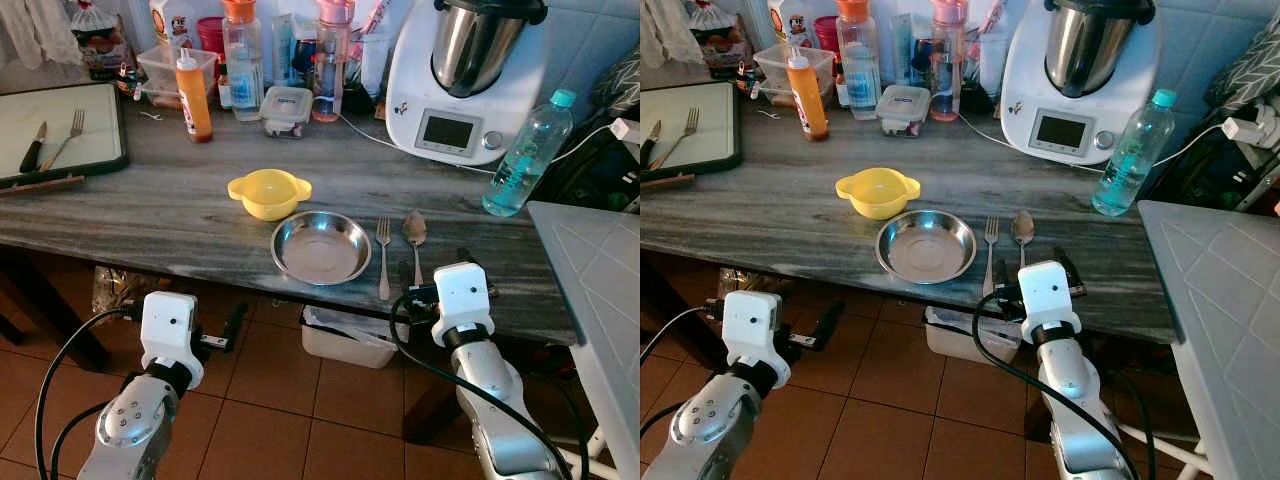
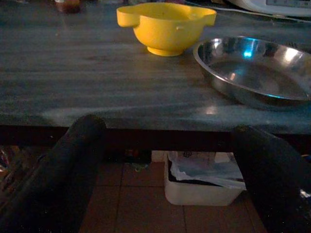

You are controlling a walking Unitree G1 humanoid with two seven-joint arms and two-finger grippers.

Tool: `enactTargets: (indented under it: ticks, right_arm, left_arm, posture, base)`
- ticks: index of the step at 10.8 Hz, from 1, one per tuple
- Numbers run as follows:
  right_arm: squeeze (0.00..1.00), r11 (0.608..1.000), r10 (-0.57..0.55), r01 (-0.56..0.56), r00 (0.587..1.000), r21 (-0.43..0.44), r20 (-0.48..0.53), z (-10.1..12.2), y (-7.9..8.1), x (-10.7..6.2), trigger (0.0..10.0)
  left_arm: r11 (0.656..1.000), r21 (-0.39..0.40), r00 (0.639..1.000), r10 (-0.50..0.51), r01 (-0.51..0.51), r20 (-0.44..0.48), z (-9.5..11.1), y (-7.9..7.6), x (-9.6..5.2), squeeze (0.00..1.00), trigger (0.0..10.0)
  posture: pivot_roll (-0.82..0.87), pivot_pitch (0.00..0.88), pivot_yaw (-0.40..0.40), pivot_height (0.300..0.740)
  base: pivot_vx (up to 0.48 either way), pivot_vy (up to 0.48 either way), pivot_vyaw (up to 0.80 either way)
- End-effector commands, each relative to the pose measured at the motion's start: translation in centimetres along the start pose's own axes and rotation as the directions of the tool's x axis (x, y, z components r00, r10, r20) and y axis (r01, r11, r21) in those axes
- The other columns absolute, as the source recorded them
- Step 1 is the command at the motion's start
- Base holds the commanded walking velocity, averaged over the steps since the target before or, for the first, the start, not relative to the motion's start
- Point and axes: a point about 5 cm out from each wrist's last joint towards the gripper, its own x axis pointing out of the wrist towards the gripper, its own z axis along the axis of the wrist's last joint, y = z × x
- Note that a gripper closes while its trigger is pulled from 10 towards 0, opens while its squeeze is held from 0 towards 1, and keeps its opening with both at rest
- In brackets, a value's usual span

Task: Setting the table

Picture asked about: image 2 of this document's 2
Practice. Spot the stainless steel plate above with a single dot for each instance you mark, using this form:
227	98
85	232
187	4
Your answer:
255	72

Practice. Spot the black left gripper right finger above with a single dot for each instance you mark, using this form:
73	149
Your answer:
274	184

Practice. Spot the white kitchen cooking machine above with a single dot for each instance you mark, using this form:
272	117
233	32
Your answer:
267	7

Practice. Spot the crumpled plastic bag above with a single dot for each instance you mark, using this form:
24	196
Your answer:
206	170

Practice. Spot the orange sauce squeeze bottle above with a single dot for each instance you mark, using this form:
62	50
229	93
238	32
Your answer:
69	6

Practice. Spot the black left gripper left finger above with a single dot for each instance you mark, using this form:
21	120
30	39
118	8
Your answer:
60	174

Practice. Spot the white plastic bin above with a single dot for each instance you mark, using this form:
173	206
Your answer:
194	195

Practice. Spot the dark wooden table frame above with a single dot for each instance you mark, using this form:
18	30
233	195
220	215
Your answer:
158	138

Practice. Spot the yellow plastic bowl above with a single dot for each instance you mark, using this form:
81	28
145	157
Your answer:
165	34

